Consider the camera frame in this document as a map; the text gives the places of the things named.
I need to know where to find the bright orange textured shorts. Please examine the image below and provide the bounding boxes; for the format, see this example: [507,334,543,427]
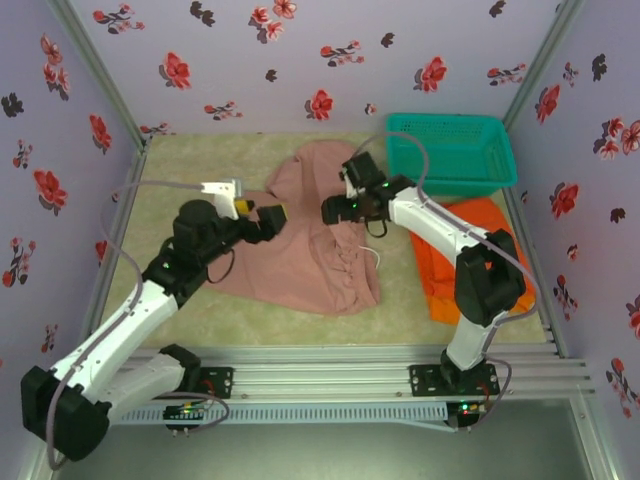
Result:
[408,196,532,314]

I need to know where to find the pink shorts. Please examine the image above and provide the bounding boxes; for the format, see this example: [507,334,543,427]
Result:
[215,140,384,317]

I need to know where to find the teal plastic mesh basket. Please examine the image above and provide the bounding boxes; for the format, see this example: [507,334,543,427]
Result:
[384,113,519,198]

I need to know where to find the black controller board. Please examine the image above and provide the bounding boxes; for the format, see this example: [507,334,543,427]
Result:
[163,402,214,432]
[452,398,490,430]

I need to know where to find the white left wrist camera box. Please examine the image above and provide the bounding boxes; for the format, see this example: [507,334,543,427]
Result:
[199,178,242,221]

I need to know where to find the white drawstring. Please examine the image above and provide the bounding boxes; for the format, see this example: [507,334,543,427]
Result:
[358,244,383,269]

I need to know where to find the lilac left arm cable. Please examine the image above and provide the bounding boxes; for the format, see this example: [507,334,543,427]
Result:
[47,180,232,471]

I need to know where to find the lilac arm cable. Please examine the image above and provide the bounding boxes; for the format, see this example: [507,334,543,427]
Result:
[355,131,541,431]
[47,180,232,471]

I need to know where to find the lilac right arm cable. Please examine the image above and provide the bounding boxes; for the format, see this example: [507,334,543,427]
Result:
[355,131,541,431]

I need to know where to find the aluminium side rail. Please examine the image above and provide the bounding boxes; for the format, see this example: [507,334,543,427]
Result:
[74,142,151,366]
[501,187,571,360]

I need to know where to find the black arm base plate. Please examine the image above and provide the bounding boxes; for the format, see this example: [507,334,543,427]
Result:
[198,366,235,401]
[408,363,501,400]

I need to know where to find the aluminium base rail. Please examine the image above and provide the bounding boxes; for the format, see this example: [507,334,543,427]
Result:
[47,344,599,402]

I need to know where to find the aluminium frame post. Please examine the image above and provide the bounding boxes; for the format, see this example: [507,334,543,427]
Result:
[501,0,587,130]
[47,0,150,151]

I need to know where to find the white slotted cable duct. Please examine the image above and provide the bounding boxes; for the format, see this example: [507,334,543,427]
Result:
[117,399,450,427]

